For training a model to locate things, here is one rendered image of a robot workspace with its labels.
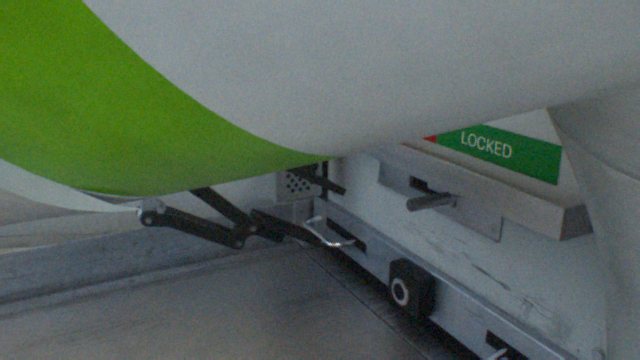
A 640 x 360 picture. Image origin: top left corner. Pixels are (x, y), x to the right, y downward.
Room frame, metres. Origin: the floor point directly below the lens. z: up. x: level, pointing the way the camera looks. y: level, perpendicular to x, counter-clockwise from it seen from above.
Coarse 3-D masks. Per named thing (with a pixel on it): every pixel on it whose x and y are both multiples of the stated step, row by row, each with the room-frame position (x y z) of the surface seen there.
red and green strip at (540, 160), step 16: (464, 128) 0.54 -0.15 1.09; (480, 128) 0.52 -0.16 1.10; (496, 128) 0.51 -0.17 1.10; (448, 144) 0.56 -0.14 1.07; (464, 144) 0.54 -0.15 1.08; (480, 144) 0.52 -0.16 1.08; (496, 144) 0.50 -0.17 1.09; (512, 144) 0.49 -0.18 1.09; (528, 144) 0.47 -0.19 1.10; (544, 144) 0.46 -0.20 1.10; (496, 160) 0.50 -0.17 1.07; (512, 160) 0.48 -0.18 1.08; (528, 160) 0.47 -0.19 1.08; (544, 160) 0.45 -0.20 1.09; (560, 160) 0.44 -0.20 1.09; (528, 176) 0.47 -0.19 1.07; (544, 176) 0.45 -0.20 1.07
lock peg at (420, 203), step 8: (448, 192) 0.55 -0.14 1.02; (408, 200) 0.53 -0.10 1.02; (416, 200) 0.53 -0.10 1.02; (424, 200) 0.53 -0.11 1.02; (432, 200) 0.54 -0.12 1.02; (440, 200) 0.54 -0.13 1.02; (448, 200) 0.54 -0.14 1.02; (408, 208) 0.53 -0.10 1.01; (416, 208) 0.53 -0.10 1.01; (424, 208) 0.53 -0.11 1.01
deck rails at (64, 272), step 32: (224, 224) 0.75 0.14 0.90; (0, 256) 0.62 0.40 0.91; (32, 256) 0.63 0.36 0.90; (64, 256) 0.65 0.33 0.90; (96, 256) 0.67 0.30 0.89; (128, 256) 0.69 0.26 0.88; (160, 256) 0.71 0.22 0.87; (192, 256) 0.73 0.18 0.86; (224, 256) 0.75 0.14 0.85; (256, 256) 0.75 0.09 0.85; (0, 288) 0.62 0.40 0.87; (32, 288) 0.63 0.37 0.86; (64, 288) 0.65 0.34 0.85; (96, 288) 0.65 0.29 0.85
